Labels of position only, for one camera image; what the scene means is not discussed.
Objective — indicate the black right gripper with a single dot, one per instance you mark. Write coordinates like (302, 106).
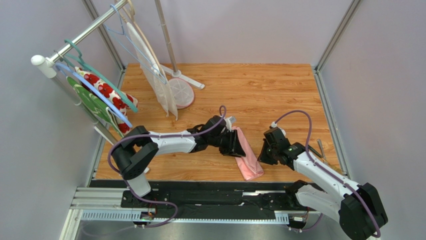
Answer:
(269, 150)

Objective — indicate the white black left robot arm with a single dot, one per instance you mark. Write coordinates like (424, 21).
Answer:
(135, 152)

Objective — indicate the pink cloth napkin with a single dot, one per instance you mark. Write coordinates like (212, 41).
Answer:
(248, 165)

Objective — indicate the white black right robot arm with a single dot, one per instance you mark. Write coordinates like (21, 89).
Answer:
(357, 208)

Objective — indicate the red floral white cloth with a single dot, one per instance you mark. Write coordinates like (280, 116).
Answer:
(109, 93)

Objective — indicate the blue plastic hanger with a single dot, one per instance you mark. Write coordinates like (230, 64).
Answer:
(61, 67)

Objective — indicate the beige hanger with white cloth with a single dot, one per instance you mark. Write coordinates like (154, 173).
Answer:
(162, 92)

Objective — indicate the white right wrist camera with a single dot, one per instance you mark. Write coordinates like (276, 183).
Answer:
(274, 125)

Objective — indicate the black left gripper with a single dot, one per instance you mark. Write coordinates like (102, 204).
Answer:
(233, 148)

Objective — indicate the light blue thin hanger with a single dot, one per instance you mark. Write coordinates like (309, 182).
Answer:
(142, 53)

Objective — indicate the green patterned cloth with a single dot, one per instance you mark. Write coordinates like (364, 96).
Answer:
(95, 105)

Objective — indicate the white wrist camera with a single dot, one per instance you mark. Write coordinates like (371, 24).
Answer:
(229, 121)
(274, 125)

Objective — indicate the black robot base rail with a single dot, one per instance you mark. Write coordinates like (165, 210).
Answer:
(215, 200)

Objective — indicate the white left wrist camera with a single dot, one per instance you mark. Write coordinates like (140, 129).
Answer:
(229, 121)

